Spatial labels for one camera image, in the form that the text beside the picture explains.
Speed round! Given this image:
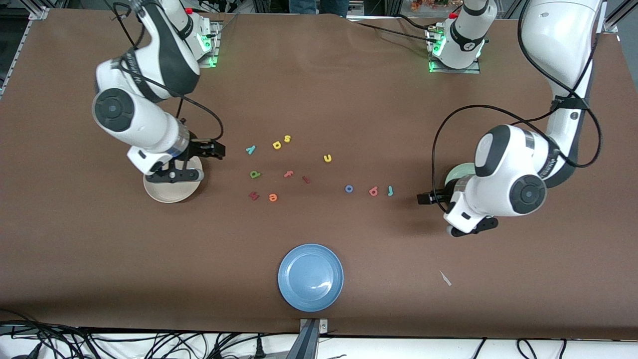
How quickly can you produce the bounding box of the green round plate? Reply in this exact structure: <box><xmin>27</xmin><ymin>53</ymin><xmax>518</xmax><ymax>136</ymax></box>
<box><xmin>445</xmin><ymin>163</ymin><xmax>477</xmax><ymax>187</ymax></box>

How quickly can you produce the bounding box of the beige round plate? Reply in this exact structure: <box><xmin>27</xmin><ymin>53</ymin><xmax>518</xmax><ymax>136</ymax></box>
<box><xmin>143</xmin><ymin>156</ymin><xmax>203</xmax><ymax>203</ymax></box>

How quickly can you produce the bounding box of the blue round plate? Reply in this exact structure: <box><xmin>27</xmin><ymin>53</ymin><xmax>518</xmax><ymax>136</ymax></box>
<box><xmin>278</xmin><ymin>243</ymin><xmax>344</xmax><ymax>313</ymax></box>

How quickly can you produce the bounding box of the brown table cover sheet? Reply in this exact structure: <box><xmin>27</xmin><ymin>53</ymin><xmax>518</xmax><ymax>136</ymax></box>
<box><xmin>0</xmin><ymin>9</ymin><xmax>638</xmax><ymax>340</ymax></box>

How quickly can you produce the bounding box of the person in blue jeans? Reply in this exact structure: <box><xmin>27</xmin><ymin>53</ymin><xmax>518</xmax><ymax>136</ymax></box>
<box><xmin>288</xmin><ymin>0</ymin><xmax>350</xmax><ymax>16</ymax></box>

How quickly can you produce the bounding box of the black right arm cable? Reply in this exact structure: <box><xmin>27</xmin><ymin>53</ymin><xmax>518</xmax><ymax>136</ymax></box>
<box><xmin>112</xmin><ymin>0</ymin><xmax>225</xmax><ymax>173</ymax></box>

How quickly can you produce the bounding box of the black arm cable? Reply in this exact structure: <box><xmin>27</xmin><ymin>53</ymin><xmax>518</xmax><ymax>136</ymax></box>
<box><xmin>112</xmin><ymin>0</ymin><xmax>225</xmax><ymax>173</ymax></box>
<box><xmin>431</xmin><ymin>0</ymin><xmax>604</xmax><ymax>215</ymax></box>

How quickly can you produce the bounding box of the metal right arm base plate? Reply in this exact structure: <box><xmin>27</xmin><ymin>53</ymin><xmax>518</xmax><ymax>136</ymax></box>
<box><xmin>194</xmin><ymin>20</ymin><xmax>222</xmax><ymax>68</ymax></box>

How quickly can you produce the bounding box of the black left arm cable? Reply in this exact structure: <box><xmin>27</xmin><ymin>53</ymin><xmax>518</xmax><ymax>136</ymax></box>
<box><xmin>431</xmin><ymin>0</ymin><xmax>604</xmax><ymax>215</ymax></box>

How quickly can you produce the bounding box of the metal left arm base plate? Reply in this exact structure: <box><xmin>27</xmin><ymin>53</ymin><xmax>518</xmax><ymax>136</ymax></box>
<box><xmin>426</xmin><ymin>25</ymin><xmax>481</xmax><ymax>74</ymax></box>

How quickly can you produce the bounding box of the black base power cable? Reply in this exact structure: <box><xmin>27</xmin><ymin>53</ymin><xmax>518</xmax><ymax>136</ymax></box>
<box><xmin>356</xmin><ymin>20</ymin><xmax>439</xmax><ymax>43</ymax></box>

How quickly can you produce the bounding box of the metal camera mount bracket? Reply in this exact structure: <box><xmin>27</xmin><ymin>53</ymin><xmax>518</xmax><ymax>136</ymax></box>
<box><xmin>294</xmin><ymin>318</ymin><xmax>329</xmax><ymax>359</ymax></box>

